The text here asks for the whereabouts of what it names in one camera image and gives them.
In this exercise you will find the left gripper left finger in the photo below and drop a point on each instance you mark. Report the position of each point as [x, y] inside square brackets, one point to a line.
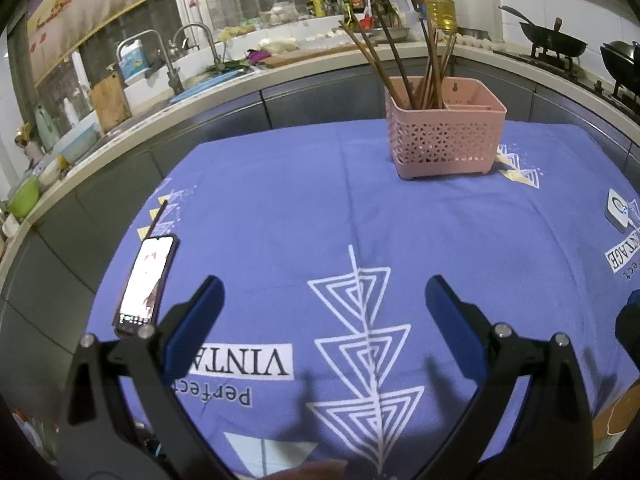
[98, 439]

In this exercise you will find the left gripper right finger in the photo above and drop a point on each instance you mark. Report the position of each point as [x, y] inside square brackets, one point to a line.
[552, 435]

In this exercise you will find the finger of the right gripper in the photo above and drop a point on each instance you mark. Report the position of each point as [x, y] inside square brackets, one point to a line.
[627, 327]

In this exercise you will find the light brown bundle chopstick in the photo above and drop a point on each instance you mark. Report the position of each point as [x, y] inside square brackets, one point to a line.
[372, 62]

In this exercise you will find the single brown wooden chopstick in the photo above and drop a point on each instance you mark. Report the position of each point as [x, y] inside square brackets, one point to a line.
[451, 43]

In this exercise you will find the reddish bundle chopstick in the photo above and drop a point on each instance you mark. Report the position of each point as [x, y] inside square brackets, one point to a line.
[435, 66]

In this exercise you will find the dark bundle chopstick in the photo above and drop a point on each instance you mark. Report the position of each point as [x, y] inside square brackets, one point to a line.
[379, 10]

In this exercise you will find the chrome kitchen faucet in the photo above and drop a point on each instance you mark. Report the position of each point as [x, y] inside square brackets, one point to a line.
[157, 57]

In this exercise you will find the white square hub device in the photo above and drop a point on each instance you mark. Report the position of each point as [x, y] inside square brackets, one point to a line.
[617, 211]

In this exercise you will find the smartphone on table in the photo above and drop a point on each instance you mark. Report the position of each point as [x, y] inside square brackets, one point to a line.
[140, 301]

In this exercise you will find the blue printed tablecloth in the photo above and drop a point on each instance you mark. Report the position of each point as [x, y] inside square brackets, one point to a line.
[325, 349]

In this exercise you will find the black lidded wok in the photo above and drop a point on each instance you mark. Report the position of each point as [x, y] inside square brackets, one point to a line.
[621, 60]

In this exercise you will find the pink perforated utensil basket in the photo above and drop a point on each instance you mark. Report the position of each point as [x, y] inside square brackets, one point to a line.
[462, 137]

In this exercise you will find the wooden cutting board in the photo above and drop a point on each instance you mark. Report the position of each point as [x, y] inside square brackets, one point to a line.
[110, 103]

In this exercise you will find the cooking oil bottle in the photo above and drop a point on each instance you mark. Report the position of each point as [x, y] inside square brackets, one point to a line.
[443, 14]

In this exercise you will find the blue label detergent bottle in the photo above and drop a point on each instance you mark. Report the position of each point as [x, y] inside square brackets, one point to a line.
[132, 59]

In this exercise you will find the white plastic jug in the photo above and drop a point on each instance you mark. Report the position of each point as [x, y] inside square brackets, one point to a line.
[406, 12]

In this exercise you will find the black wok with handle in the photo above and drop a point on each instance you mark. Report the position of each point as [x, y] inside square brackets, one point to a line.
[545, 39]

